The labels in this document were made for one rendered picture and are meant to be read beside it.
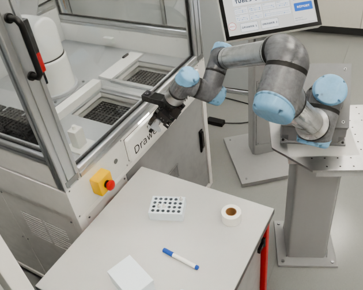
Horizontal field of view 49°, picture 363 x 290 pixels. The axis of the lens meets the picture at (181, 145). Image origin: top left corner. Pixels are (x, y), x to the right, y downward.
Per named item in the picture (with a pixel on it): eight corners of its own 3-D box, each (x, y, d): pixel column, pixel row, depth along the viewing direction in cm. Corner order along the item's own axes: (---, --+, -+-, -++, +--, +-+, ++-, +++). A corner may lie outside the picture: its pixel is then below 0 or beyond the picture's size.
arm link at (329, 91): (347, 85, 149) (354, 75, 136) (336, 119, 149) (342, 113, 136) (314, 77, 152) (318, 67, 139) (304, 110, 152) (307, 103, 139)
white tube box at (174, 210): (186, 203, 148) (185, 197, 146) (182, 221, 142) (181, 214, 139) (154, 202, 150) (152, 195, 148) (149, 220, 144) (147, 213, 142)
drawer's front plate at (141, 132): (169, 122, 180) (165, 102, 173) (132, 162, 161) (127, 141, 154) (165, 122, 181) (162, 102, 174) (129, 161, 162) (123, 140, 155)
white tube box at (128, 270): (155, 289, 122) (153, 279, 119) (133, 308, 118) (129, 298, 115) (132, 263, 130) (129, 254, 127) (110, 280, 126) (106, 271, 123)
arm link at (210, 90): (233, 77, 142) (205, 67, 139) (223, 107, 142) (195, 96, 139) (224, 79, 150) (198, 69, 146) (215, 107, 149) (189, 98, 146)
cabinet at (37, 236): (216, 187, 259) (207, 80, 209) (124, 327, 193) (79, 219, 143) (103, 152, 301) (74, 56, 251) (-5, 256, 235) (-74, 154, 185)
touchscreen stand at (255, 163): (309, 174, 259) (328, 25, 195) (242, 187, 256) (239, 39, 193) (282, 130, 298) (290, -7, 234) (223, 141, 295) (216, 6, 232)
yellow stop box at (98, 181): (116, 184, 149) (111, 170, 144) (104, 197, 144) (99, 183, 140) (105, 180, 151) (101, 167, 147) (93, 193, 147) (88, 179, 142)
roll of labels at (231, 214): (219, 213, 143) (219, 205, 140) (239, 210, 143) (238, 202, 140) (223, 228, 137) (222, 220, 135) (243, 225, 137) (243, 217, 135)
